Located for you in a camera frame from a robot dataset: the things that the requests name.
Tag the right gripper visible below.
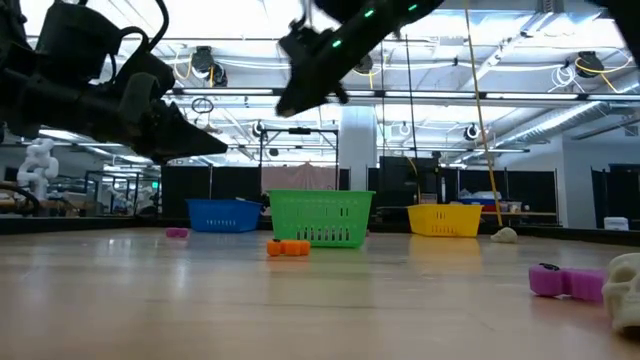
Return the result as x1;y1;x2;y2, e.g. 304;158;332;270
275;14;397;118

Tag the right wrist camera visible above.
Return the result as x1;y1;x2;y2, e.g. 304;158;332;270
277;17;321;56

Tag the white building pillar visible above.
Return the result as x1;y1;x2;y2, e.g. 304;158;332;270
339;105;378;194

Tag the beige fabric curtain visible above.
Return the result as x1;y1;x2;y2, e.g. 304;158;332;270
260;162;339;194

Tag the blue plastic basket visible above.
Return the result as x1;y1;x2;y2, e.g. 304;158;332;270
185;198;264;234

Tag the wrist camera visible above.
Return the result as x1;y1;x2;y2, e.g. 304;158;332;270
113;52;177;101
277;17;321;56

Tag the long ceiling light bar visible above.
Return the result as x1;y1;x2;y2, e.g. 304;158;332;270
159;87;640;102

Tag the yellow plastic basket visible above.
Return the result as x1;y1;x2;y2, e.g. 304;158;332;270
406;203;485;239

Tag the orange skeleton figure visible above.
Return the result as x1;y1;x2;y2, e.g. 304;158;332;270
265;239;312;258

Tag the white blue storage tub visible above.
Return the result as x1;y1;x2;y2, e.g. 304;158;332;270
458;190;503;207

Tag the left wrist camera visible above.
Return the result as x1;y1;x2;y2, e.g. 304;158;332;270
113;52;177;101

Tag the silver ventilation duct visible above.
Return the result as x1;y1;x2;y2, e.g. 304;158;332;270
492;99;609;151

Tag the white robot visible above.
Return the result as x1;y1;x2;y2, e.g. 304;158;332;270
16;142;60;204

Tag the black partition panel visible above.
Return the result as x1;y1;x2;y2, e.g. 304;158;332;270
591;163;640;231
439;168;559;226
160;166;261;219

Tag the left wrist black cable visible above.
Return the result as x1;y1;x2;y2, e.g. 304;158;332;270
108;0;170;76

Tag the black cabinet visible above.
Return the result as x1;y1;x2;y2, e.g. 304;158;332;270
378;156;441;209

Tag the wooden background table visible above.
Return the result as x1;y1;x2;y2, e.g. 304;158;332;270
482;210;558;218

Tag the black hanging cable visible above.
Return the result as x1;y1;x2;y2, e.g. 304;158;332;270
401;29;422;204

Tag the green plastic basket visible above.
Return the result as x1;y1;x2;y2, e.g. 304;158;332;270
268;189;376;249

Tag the yellow hanging cable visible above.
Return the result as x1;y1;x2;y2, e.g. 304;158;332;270
463;0;504;228

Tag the black metal gantry frame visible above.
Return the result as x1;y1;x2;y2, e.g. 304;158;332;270
258;127;340;194

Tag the cream plastic skull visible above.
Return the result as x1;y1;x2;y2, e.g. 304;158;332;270
489;226;519;245
601;252;640;335

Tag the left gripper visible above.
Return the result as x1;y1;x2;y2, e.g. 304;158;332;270
59;72;230;167

